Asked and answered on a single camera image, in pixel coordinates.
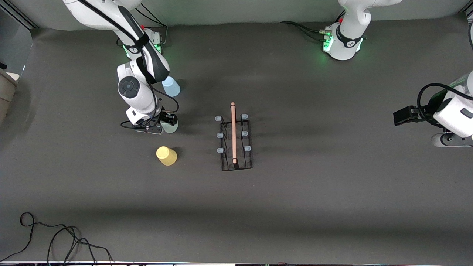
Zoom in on pale green plastic cup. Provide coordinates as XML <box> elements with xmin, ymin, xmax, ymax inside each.
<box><xmin>161</xmin><ymin>118</ymin><xmax>179</xmax><ymax>134</ymax></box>

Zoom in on yellow plastic cup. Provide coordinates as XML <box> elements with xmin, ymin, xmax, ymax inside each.
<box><xmin>156</xmin><ymin>146</ymin><xmax>177</xmax><ymax>166</ymax></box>

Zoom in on black wire cup holder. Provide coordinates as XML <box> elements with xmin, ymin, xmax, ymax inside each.
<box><xmin>215</xmin><ymin>102</ymin><xmax>253</xmax><ymax>171</ymax></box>

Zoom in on light blue plastic cup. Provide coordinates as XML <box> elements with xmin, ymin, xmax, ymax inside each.
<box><xmin>163</xmin><ymin>76</ymin><xmax>181</xmax><ymax>97</ymax></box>

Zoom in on dark grey table mat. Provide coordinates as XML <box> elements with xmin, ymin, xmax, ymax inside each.
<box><xmin>0</xmin><ymin>13</ymin><xmax>473</xmax><ymax>263</ymax></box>

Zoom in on black right arm base cables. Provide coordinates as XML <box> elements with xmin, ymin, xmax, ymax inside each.
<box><xmin>135</xmin><ymin>7</ymin><xmax>170</xmax><ymax>47</ymax></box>

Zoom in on black arm base cables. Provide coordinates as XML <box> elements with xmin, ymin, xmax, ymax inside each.
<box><xmin>135</xmin><ymin>7</ymin><xmax>170</xmax><ymax>47</ymax></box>
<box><xmin>279</xmin><ymin>20</ymin><xmax>333</xmax><ymax>42</ymax></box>

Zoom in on black left arm base cables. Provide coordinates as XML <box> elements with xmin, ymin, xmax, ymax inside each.
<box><xmin>279</xmin><ymin>20</ymin><xmax>333</xmax><ymax>42</ymax></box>

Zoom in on thin black loose cable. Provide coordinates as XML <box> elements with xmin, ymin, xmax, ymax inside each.
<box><xmin>0</xmin><ymin>212</ymin><xmax>114</xmax><ymax>263</ymax></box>

